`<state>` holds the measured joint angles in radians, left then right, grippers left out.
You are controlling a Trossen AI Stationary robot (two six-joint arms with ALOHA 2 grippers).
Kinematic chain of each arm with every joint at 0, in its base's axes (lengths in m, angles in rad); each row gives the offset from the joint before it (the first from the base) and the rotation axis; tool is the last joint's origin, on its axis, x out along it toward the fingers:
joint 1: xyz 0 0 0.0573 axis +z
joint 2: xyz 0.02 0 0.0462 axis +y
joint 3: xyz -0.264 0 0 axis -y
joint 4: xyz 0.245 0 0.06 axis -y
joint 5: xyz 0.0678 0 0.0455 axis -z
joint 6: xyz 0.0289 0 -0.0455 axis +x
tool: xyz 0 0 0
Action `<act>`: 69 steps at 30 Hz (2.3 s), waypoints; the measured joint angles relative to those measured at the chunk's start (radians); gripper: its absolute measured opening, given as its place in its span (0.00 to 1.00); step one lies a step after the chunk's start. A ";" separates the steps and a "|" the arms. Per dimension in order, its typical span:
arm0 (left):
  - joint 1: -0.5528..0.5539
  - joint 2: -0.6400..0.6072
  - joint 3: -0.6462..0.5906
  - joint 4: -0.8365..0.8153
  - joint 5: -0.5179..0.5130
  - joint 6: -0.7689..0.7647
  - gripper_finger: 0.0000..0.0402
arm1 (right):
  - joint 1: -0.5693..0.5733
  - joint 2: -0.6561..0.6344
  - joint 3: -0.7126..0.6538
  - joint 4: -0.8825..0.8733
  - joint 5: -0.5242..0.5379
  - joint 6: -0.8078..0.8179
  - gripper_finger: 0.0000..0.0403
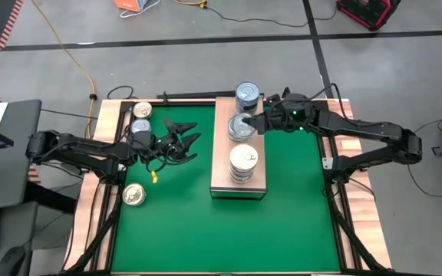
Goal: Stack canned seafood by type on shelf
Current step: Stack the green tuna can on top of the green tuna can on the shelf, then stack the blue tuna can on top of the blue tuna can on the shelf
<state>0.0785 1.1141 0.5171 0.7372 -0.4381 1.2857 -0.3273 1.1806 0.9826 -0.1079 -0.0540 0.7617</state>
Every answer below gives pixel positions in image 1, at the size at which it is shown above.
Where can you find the grey low desk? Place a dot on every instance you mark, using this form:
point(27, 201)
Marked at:
point(21, 230)

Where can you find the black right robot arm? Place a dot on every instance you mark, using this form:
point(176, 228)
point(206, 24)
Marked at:
point(359, 128)

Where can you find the red and black case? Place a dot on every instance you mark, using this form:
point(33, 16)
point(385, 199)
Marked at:
point(367, 11)

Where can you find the black computer mouse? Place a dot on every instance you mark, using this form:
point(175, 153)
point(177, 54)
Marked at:
point(10, 262)

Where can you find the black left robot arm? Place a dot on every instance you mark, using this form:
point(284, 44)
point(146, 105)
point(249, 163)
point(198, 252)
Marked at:
point(90, 153)

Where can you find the orange box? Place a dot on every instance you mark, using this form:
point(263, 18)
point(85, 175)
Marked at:
point(129, 4)

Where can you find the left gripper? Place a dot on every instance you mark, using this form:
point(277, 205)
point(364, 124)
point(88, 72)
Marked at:
point(159, 149)

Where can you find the silver can white green label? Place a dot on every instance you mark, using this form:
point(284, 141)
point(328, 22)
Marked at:
point(235, 128)

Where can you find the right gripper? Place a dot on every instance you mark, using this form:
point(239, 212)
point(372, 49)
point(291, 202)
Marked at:
point(294, 113)

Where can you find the black table clamp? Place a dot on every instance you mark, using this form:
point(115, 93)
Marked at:
point(286, 92)

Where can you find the wooden shelf black metal frame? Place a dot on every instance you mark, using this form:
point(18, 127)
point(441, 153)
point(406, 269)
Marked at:
point(221, 161)

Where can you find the black bar behind table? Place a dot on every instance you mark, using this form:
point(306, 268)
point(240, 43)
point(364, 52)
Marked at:
point(190, 95)

